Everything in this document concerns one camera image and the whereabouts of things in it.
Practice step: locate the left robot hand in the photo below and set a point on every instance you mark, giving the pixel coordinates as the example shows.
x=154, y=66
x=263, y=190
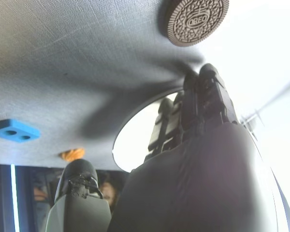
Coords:
x=195, y=183

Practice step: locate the white round plate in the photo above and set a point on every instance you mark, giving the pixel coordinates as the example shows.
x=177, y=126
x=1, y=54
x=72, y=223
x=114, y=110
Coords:
x=135, y=135

